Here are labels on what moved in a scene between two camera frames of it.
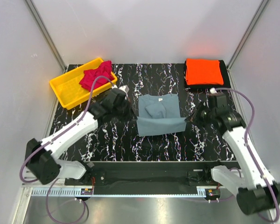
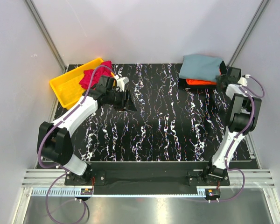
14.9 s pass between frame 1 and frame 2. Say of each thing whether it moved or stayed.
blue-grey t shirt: moved
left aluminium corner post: stayed
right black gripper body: moved
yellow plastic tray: stayed
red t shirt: stayed
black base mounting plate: stayed
